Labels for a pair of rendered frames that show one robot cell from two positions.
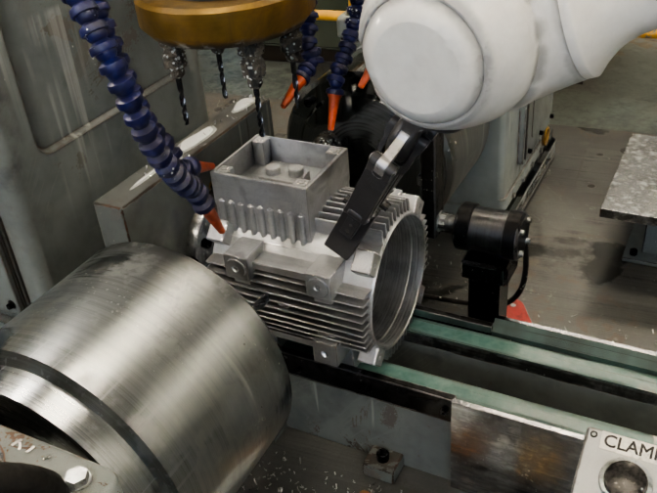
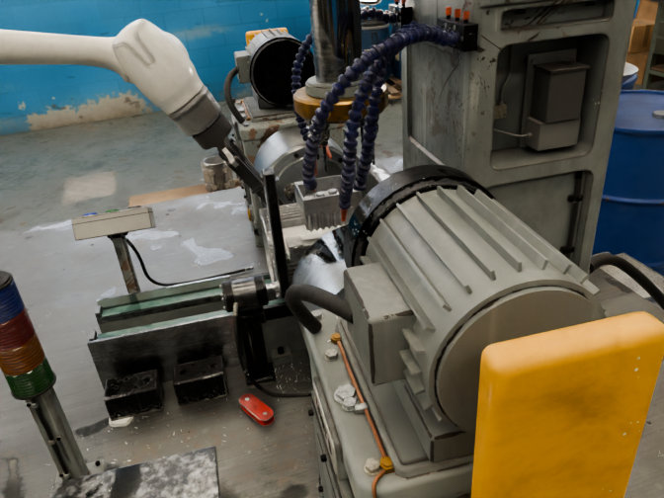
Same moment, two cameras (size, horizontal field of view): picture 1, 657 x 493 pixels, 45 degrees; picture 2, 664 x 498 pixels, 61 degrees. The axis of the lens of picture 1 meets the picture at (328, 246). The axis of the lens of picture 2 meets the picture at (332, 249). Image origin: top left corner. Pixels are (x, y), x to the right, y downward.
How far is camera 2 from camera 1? 1.72 m
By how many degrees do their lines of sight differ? 106
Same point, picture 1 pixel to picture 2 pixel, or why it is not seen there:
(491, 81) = not seen: hidden behind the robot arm
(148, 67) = (448, 156)
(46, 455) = (259, 124)
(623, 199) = (199, 468)
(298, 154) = (334, 202)
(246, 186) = (327, 180)
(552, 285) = (253, 463)
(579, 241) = not seen: outside the picture
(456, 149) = not seen: hidden behind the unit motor
